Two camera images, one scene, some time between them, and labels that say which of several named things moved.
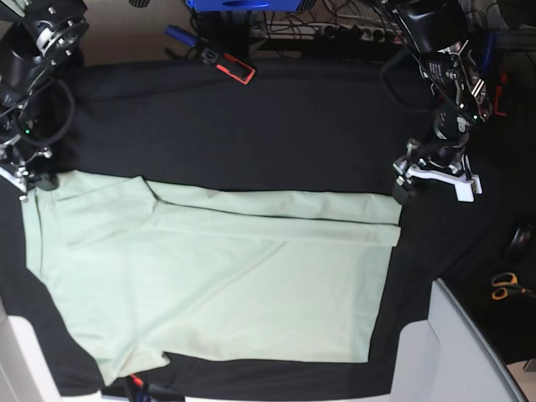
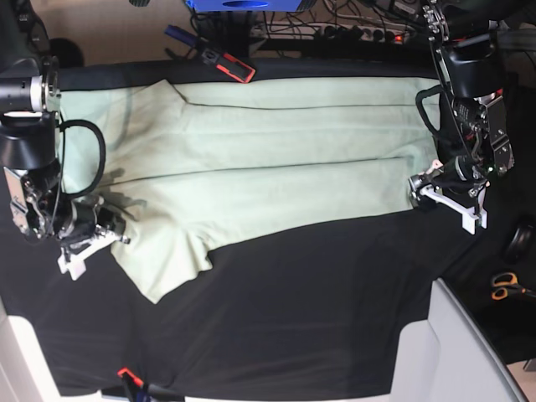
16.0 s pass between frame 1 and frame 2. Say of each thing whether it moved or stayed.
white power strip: stayed
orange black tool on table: stayed
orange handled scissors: stayed
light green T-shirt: moved
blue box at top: stayed
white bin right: stayed
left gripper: moved
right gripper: moved
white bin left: stayed
